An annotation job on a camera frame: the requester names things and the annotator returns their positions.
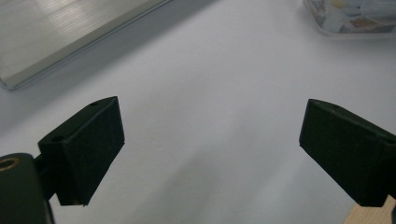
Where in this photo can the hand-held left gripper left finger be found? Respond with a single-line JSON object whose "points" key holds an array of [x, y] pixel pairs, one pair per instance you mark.
{"points": [[84, 149]]}

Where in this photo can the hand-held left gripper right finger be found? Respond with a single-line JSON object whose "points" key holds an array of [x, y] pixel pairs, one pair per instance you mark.
{"points": [[348, 152]]}

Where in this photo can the small clear plastic container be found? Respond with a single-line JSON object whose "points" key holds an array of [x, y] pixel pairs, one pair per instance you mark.
{"points": [[351, 17]]}

